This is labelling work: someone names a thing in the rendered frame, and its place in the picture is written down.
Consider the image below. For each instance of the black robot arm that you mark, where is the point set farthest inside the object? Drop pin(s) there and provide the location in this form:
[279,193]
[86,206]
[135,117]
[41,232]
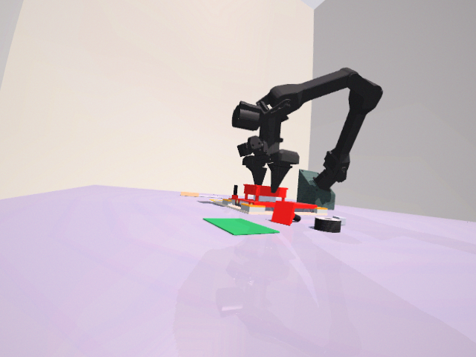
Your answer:
[285,99]

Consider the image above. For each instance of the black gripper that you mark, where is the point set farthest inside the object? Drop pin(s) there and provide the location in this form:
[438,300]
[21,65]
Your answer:
[282,159]

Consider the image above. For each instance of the black toy tyre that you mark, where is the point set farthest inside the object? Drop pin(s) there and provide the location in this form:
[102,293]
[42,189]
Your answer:
[327,224]

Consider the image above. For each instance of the green flat panel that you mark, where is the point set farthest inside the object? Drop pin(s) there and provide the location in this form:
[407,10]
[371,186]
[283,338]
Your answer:
[241,226]

